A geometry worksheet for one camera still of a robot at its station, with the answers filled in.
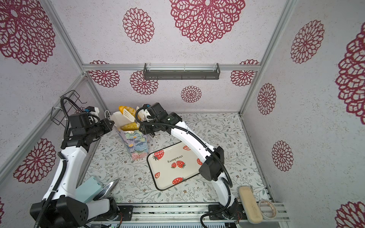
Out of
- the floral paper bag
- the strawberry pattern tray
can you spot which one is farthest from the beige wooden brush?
the floral paper bag

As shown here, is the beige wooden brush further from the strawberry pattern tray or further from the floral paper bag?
the floral paper bag

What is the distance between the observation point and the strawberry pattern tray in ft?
2.86

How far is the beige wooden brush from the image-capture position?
70 centimetres

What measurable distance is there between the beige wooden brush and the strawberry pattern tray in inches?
11.0
